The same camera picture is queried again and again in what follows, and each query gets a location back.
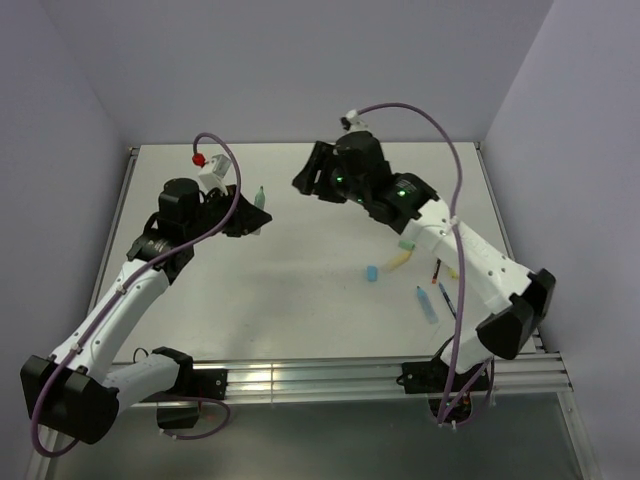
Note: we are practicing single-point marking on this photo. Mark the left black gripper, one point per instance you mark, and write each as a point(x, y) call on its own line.
point(247, 218)

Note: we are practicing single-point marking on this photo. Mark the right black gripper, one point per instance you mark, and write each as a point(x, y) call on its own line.
point(322, 158)

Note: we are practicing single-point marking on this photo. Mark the green highlighter pen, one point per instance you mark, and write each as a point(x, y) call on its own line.
point(260, 198)

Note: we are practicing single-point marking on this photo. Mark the yellow highlighter pen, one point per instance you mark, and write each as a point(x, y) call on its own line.
point(397, 261)

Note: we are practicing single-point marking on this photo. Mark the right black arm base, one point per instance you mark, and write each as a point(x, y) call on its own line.
point(430, 377)

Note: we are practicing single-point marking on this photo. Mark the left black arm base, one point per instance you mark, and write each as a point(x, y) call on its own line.
point(203, 387)

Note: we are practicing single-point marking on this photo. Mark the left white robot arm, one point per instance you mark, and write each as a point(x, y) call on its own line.
point(75, 390)

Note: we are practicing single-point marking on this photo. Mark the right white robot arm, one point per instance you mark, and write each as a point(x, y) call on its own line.
point(516, 298)

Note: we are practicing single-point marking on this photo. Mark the blue pen cap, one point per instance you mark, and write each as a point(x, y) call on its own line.
point(372, 273)

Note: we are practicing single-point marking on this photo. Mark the red thin pen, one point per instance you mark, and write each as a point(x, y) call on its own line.
point(437, 268)

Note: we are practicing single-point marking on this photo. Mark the blue highlighter pen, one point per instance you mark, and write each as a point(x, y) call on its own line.
point(426, 306)

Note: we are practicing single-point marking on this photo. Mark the blue thin pen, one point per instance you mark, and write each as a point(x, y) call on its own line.
point(447, 299)

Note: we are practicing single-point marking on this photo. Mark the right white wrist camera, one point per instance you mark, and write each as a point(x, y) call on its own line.
point(352, 122)

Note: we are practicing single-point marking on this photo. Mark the aluminium rail frame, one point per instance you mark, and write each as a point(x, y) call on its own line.
point(365, 379)

